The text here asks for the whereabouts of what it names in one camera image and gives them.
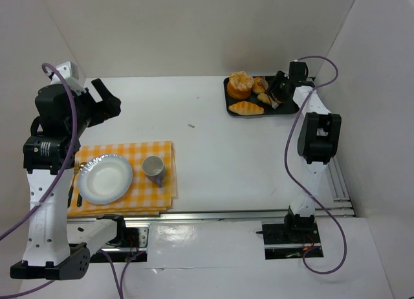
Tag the large orange sugared bread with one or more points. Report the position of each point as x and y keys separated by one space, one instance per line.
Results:
x=240 y=85

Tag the glazed donut bread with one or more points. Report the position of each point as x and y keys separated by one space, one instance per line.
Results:
x=258 y=86

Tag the white plate with blue rim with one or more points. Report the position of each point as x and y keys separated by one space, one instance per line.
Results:
x=105 y=179

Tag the purple mug white inside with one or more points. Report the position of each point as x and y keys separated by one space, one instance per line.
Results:
x=154 y=169

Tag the black baking tray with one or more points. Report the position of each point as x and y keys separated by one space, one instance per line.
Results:
x=252 y=101

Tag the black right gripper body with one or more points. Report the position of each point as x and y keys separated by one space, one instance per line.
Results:
x=281 y=87

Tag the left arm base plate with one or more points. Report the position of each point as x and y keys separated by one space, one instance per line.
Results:
x=135 y=243

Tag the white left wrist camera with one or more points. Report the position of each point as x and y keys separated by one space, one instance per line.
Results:
x=70 y=73

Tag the oval brown bread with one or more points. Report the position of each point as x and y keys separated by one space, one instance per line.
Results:
x=263 y=97

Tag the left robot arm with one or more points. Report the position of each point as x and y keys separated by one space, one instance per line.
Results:
x=49 y=158

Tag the yellow white checkered cloth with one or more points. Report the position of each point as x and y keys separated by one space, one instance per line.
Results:
x=143 y=198

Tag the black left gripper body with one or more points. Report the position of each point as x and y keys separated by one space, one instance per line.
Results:
x=98 y=105

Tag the striped croissant bread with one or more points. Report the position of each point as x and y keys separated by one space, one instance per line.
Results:
x=245 y=108

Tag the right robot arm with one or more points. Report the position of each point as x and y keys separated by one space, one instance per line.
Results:
x=317 y=144

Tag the metal tongs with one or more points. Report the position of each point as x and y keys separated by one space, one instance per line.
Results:
x=271 y=99

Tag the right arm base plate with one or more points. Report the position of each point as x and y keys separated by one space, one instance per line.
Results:
x=280 y=244

